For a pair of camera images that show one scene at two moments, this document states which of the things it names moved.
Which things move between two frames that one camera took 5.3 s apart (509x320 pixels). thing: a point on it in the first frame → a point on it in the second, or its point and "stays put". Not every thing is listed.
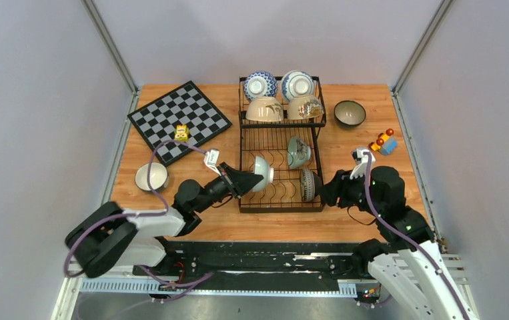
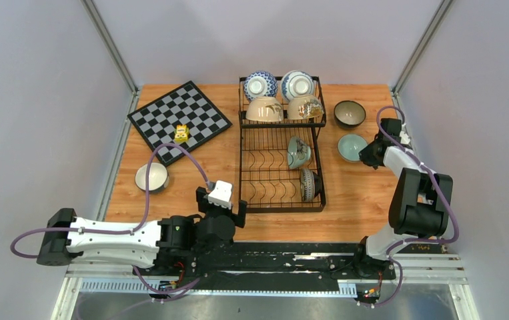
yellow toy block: (181, 133) stays put
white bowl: (158, 177) stays put
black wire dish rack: (279, 119) stays put
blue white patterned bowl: (310, 182) stays put
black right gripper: (338, 187) → (366, 157)
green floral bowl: (299, 152) stays put
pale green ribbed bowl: (262, 167) → (349, 145)
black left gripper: (241, 181) → (238, 218)
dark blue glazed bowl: (349, 113) stays put
